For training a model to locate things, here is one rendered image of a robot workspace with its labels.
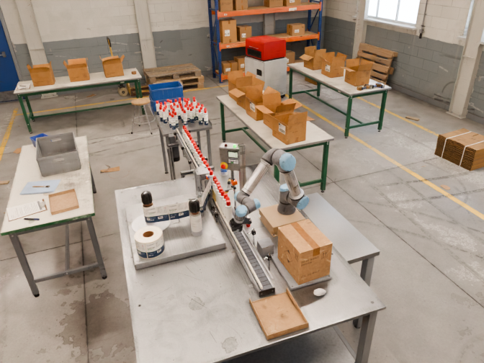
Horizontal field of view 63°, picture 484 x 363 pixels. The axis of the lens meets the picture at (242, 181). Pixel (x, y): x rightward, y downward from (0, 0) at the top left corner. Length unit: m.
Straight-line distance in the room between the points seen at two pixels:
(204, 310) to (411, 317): 1.96
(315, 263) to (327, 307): 0.27
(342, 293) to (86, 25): 8.68
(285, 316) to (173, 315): 0.68
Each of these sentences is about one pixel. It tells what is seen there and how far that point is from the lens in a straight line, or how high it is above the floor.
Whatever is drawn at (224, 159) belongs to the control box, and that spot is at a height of 1.38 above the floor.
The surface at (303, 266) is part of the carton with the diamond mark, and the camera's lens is 2.63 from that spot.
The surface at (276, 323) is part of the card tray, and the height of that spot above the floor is 0.83.
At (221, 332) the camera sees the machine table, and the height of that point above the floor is 0.83.
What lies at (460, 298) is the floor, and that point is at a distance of 4.21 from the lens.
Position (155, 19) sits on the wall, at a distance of 10.32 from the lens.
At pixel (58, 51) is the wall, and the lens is 10.29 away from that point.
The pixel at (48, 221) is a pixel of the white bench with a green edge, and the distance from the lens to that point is 3.82.
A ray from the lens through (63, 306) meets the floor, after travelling 4.15.
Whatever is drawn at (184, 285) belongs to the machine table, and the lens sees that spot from 2.78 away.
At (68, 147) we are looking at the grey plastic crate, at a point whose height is 0.84.
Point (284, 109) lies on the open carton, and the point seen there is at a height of 1.06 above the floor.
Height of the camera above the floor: 2.75
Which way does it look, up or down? 30 degrees down
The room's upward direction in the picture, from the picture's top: 2 degrees counter-clockwise
